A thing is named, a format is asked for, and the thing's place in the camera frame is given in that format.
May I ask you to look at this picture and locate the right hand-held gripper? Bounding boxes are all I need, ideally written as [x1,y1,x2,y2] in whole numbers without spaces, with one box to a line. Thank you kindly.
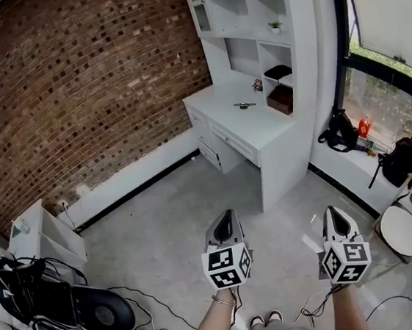
[314,201,375,287]

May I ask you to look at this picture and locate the small potted plant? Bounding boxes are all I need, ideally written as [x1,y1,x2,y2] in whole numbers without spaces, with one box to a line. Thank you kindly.
[267,19,285,36]

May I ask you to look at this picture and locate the white open shelf cabinet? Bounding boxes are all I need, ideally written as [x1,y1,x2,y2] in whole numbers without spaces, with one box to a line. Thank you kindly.
[2,195,90,281]

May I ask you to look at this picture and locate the person's left shoe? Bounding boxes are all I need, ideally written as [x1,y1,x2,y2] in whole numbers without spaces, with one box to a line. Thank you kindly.
[248,314,267,330]

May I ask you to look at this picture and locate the black office chair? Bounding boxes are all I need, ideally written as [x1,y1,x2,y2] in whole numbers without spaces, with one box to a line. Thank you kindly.
[0,228,139,330]

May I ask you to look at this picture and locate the white round stool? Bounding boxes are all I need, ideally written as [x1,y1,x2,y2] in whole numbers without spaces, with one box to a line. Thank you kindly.
[372,203,412,266]

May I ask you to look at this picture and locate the black floor cable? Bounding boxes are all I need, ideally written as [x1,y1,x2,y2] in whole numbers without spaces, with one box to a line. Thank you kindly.
[108,278,198,330]

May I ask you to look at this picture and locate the person's shoe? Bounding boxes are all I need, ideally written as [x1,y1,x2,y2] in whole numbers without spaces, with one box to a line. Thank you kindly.
[266,309,284,326]
[248,314,267,330]

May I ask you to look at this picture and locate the metal clip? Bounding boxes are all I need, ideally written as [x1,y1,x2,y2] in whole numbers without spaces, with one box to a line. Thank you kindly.
[232,100,258,112]

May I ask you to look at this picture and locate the person's right forearm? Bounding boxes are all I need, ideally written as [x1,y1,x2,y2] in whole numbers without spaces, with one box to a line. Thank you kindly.
[328,279,370,330]

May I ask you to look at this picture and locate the black thin cable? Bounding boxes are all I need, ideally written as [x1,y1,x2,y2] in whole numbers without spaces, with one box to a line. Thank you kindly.
[363,293,412,323]

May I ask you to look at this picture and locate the black backpack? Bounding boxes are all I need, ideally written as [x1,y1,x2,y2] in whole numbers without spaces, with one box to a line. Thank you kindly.
[363,136,412,193]

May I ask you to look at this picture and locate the white roller blind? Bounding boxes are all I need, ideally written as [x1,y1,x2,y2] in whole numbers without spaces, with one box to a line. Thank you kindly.
[345,0,412,89]

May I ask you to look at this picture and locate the person's right shoe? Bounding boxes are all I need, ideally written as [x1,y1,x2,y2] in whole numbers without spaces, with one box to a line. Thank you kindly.
[266,309,284,326]

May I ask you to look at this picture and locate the black window frame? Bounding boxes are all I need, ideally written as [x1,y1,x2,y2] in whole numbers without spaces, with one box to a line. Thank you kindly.
[322,0,412,168]

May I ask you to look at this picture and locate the thin wrist bracelet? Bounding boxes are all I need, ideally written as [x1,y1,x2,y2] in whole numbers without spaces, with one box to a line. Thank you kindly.
[210,291,236,309]

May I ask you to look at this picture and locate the white desk with hutch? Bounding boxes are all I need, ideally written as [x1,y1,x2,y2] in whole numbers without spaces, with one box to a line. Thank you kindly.
[171,0,357,220]

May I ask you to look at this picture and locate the brown wooden box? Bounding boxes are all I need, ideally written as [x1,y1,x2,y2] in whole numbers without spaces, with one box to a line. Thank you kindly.
[265,83,296,118]

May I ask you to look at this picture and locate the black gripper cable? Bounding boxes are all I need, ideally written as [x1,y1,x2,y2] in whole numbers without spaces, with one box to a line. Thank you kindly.
[297,284,344,329]

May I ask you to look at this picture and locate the person's left forearm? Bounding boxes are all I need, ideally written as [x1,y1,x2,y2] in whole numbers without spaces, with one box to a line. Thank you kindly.
[178,285,247,330]

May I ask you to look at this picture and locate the black shoulder bag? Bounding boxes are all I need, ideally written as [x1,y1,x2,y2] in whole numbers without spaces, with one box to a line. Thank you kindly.
[314,106,363,157]

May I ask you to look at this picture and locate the white paper scrap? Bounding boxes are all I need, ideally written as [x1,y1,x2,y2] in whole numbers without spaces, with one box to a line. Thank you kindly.
[300,232,325,254]

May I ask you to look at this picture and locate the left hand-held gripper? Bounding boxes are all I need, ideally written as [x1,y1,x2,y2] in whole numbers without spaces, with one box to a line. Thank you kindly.
[196,207,256,293]

